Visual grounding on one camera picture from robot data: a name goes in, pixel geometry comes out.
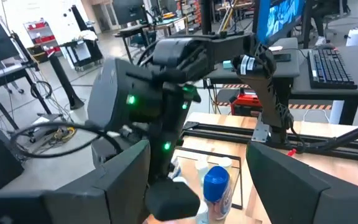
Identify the shelf with red bins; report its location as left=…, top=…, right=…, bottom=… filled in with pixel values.
left=23, top=19, right=62, bottom=57

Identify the black power adapter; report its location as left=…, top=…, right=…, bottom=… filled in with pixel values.
left=272, top=53, right=291, bottom=62

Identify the black pole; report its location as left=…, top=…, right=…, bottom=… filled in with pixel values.
left=200, top=0, right=213, bottom=35

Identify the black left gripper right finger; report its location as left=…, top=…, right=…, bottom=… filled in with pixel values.
left=246, top=141, right=358, bottom=224

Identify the dark work table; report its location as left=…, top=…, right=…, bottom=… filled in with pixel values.
left=113, top=17, right=189, bottom=63

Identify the black utility cart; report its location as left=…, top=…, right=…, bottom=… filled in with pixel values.
left=59, top=29, right=104, bottom=72

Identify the small clear pill bottle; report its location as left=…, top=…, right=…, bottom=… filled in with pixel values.
left=218, top=157, right=233, bottom=171
left=195, top=157, right=209, bottom=187

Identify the large white medicine bottle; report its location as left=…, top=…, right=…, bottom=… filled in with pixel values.
left=168, top=157, right=183, bottom=181

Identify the yellow cable bundle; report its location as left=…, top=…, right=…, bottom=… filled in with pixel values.
left=50, top=126, right=77, bottom=144

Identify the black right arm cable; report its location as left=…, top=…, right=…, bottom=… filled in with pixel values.
left=9, top=121, right=124, bottom=159

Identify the white wire chair frame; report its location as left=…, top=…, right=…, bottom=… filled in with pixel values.
left=302, top=108, right=331, bottom=124

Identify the black work table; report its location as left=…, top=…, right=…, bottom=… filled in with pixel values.
left=0, top=60, right=52, bottom=131

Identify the red toolbox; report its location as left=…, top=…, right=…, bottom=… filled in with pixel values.
left=230, top=88, right=264, bottom=118

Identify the black keyboard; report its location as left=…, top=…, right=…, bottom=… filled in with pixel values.
left=306, top=47, right=358, bottom=90

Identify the monitor with blue screen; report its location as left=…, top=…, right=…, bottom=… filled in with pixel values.
left=253, top=0, right=307, bottom=46

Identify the person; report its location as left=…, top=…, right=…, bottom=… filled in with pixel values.
left=309, top=0, right=352, bottom=46

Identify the black floor stand post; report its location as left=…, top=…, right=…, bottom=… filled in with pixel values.
left=47, top=49, right=85, bottom=110

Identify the storage shelf with parts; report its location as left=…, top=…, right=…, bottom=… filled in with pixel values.
left=178, top=0, right=202, bottom=27

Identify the black aluminium table frame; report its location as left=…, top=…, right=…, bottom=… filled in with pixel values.
left=180, top=119, right=358, bottom=164

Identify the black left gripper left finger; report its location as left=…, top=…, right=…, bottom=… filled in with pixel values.
left=44, top=139, right=151, bottom=224

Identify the blue-capped medicine bottle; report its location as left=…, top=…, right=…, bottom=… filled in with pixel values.
left=202, top=165, right=232, bottom=221

